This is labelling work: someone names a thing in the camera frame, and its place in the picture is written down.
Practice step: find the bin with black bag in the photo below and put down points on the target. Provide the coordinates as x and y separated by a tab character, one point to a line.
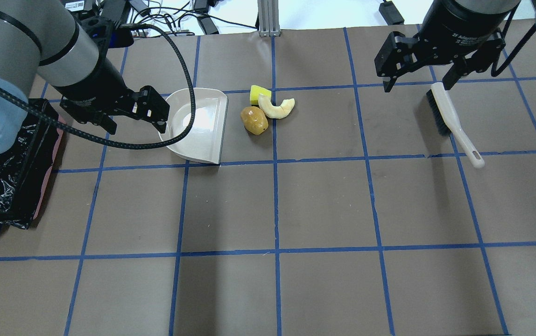
25	171

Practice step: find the white hand brush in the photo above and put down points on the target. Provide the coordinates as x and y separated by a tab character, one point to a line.
448	123

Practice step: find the black power adapter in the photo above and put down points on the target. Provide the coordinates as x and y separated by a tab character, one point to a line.
390	13

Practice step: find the yellow sponge piece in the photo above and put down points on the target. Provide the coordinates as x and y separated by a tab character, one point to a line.
256	91

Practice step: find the pale melon rind slice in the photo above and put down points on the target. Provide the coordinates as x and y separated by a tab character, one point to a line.
276	112

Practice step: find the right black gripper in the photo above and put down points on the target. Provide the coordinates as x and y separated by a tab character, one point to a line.
461	24

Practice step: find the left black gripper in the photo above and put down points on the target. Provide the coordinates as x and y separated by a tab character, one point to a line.
94	83

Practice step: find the white plastic dustpan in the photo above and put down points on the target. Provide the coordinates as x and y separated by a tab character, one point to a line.
204	141

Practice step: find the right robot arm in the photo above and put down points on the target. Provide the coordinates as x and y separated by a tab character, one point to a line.
512	5

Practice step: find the aluminium frame post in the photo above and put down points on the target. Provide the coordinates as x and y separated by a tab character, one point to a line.
268	18

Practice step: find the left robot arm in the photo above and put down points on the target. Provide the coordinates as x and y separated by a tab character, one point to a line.
42	38

